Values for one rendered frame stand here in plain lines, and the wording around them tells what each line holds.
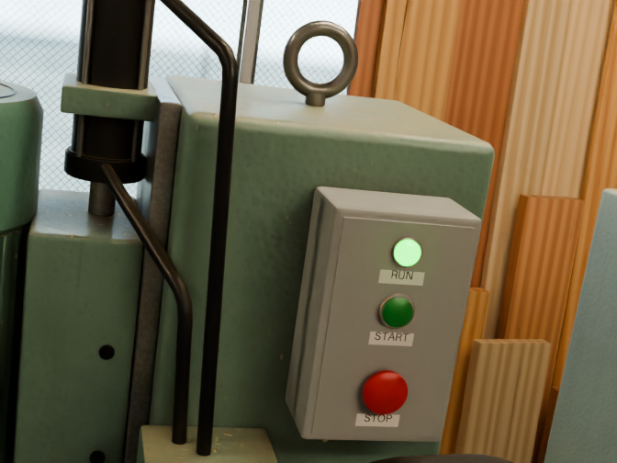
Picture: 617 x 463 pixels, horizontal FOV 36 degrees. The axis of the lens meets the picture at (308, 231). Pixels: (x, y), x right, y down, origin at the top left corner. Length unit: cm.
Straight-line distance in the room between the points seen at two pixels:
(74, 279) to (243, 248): 12
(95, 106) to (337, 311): 23
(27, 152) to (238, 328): 19
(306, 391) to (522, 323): 170
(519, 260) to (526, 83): 41
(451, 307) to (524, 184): 168
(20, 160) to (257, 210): 17
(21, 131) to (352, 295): 26
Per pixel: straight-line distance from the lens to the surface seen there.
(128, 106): 69
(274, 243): 65
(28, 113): 70
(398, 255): 60
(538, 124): 229
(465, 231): 62
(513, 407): 224
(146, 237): 66
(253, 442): 68
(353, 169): 65
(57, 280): 69
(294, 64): 73
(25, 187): 70
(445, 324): 63
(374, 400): 63
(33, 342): 70
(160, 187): 66
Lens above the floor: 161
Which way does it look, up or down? 14 degrees down
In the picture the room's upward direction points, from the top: 8 degrees clockwise
